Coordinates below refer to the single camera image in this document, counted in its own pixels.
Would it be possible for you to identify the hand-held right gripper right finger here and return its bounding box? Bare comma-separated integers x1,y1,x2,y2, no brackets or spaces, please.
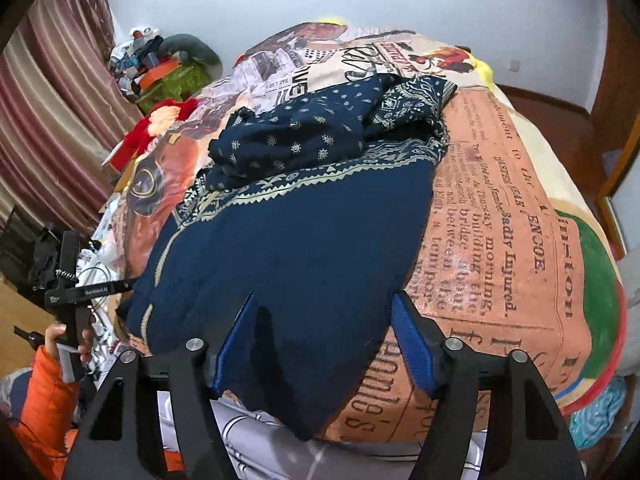
391,290,586,480

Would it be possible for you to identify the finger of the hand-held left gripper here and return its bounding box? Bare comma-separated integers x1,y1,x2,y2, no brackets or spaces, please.
49,279,140,312

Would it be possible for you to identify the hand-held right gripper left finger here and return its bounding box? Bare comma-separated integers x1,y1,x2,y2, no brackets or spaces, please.
62,292,258,480

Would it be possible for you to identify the navy patterned zip hoodie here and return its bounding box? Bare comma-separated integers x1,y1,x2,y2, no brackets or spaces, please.
116,74,458,442

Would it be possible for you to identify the person's left forearm orange sleeve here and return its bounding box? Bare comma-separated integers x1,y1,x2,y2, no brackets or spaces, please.
9,346,83,480

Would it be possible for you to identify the person's left hand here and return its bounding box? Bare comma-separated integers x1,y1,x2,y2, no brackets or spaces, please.
44,323,96,367

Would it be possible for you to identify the white striped bed sheet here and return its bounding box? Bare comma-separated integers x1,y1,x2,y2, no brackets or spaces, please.
157,390,501,480

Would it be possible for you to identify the red plush toy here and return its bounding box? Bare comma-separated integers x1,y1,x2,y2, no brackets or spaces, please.
109,99,200,171

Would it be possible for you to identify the bed with printed sheet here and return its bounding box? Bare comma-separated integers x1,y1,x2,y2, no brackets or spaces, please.
102,21,628,446

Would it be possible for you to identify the striped brown curtain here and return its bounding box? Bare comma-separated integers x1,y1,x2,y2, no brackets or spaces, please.
0,0,146,241

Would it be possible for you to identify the turquoise patterned cloth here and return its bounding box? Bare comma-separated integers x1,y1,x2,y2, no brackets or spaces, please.
567,375,628,451

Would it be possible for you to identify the green cardboard box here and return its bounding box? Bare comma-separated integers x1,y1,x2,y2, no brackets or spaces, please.
136,62,212,115

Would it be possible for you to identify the orange box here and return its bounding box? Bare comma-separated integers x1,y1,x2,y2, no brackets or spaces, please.
140,60,180,86

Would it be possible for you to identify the pile of household clutter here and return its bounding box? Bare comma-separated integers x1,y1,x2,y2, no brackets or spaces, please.
109,26,166,96

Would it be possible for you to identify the grey plush pillow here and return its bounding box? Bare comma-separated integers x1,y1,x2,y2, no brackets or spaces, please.
159,33,223,67

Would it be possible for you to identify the white sliding wardrobe door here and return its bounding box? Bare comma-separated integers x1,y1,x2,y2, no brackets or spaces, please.
602,125,640,256

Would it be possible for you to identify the wooden wardrobe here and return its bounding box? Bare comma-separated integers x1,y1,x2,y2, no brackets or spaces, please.
590,0,640,261

